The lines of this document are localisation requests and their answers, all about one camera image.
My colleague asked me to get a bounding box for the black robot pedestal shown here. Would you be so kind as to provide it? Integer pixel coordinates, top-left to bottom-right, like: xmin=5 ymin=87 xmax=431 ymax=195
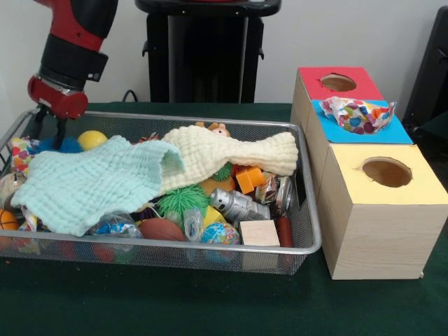
xmin=134 ymin=0 xmax=283 ymax=104

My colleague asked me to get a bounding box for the black chair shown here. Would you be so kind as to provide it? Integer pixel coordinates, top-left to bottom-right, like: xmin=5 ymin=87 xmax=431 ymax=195
xmin=402 ymin=6 xmax=448 ymax=141

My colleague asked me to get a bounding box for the mint green waffle cloth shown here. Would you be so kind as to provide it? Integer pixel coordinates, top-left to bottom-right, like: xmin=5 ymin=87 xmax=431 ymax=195
xmin=10 ymin=135 xmax=183 ymax=237

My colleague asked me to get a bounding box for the polka dot cloth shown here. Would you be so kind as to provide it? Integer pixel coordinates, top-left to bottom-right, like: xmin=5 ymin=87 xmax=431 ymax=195
xmin=319 ymin=96 xmax=398 ymax=135
xmin=10 ymin=136 xmax=41 ymax=174

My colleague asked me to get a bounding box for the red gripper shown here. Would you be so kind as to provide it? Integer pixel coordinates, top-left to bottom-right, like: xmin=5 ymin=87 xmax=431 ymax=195
xmin=27 ymin=75 xmax=89 ymax=150

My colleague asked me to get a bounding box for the green spiky ball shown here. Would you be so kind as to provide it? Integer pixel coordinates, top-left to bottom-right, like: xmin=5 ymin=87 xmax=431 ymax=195
xmin=157 ymin=184 xmax=210 ymax=225

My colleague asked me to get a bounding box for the cream waffle cloth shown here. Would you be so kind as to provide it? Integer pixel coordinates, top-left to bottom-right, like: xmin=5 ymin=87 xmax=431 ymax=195
xmin=159 ymin=126 xmax=299 ymax=195

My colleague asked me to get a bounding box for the brown toy football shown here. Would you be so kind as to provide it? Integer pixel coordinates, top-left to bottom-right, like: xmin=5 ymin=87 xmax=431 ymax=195
xmin=139 ymin=218 xmax=186 ymax=242

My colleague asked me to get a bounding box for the yellow ball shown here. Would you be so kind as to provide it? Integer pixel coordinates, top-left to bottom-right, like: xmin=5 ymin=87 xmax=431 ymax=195
xmin=76 ymin=129 xmax=109 ymax=151

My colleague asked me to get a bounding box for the silver mesh bin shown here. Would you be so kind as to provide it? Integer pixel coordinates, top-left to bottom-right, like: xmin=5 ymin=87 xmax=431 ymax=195
xmin=0 ymin=108 xmax=323 ymax=277

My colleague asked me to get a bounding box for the plain wooden cube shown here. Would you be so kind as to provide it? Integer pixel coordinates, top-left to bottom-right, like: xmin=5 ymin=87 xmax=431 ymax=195
xmin=239 ymin=219 xmax=281 ymax=247

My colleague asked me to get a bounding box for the wooden box with three holes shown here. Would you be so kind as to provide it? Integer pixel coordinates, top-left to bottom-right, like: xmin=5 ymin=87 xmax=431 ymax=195
xmin=290 ymin=66 xmax=448 ymax=281

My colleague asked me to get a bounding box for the globe print ball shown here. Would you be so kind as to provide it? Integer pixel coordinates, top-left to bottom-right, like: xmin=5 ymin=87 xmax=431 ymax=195
xmin=201 ymin=221 xmax=242 ymax=245

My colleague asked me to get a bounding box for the dark green tablecloth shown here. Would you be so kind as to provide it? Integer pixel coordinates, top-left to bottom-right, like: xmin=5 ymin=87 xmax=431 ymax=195
xmin=0 ymin=101 xmax=448 ymax=336

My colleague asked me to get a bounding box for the silver toy robot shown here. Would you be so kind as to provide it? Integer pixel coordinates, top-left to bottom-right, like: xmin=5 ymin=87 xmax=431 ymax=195
xmin=209 ymin=188 xmax=271 ymax=221

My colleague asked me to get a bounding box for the blue spiky ball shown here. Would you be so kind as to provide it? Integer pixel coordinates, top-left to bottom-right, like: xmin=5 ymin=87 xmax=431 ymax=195
xmin=27 ymin=136 xmax=84 ymax=154

